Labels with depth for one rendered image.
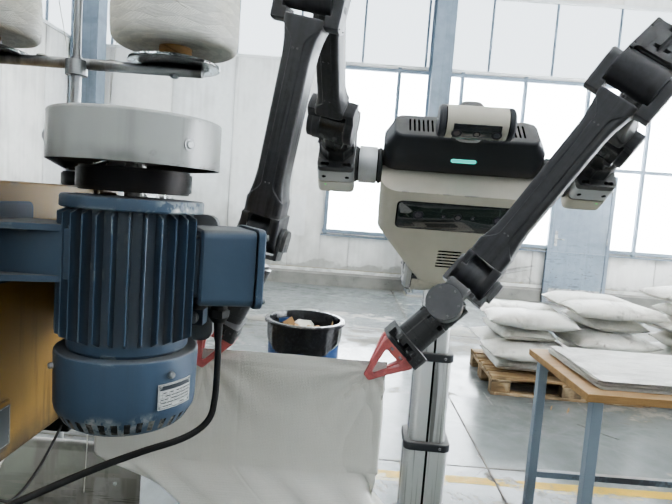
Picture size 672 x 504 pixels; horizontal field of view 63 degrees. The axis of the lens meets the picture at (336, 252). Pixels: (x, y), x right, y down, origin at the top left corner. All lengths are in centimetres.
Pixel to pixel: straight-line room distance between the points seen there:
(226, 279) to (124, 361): 13
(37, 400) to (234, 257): 32
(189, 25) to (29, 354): 44
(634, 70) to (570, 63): 897
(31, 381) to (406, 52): 881
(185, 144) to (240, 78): 873
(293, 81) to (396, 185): 52
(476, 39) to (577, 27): 159
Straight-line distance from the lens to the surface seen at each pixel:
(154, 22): 74
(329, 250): 896
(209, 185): 920
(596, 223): 975
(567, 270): 963
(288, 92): 87
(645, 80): 92
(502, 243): 92
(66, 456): 152
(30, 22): 88
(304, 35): 87
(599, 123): 91
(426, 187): 131
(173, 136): 56
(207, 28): 74
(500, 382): 441
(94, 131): 57
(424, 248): 142
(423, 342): 93
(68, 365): 62
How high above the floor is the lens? 134
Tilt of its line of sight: 5 degrees down
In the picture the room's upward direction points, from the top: 4 degrees clockwise
